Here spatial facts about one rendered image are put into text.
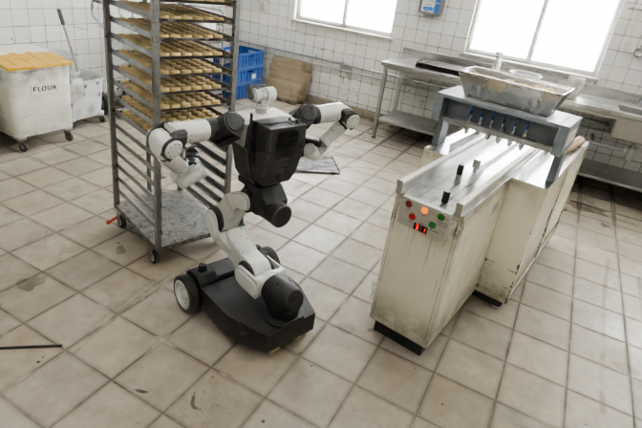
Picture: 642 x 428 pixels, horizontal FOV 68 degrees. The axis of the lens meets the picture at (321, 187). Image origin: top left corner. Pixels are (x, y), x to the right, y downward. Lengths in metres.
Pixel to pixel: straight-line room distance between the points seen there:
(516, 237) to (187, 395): 1.88
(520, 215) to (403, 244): 0.78
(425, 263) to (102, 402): 1.52
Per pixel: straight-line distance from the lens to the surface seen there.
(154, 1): 2.49
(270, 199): 2.20
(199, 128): 1.95
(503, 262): 2.98
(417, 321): 2.51
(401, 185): 2.21
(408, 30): 6.14
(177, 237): 3.04
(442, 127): 3.00
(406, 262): 2.38
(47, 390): 2.45
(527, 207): 2.82
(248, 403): 2.29
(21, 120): 4.66
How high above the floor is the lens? 1.74
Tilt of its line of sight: 25 degrees down
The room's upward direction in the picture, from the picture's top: 8 degrees clockwise
